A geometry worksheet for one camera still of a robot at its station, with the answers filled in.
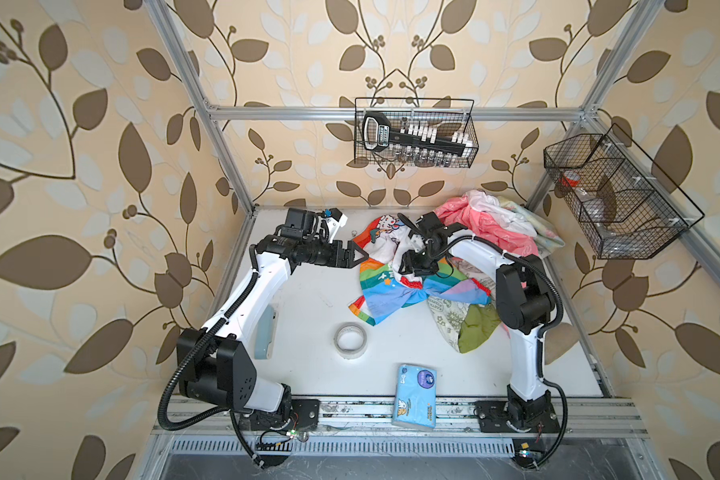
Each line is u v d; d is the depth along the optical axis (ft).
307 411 2.47
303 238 2.18
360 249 2.39
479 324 2.79
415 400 2.33
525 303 1.79
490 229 3.19
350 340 2.86
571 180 2.90
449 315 2.93
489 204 3.16
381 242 3.33
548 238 3.24
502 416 2.36
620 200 2.49
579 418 2.42
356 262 2.35
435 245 2.42
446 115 2.99
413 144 2.83
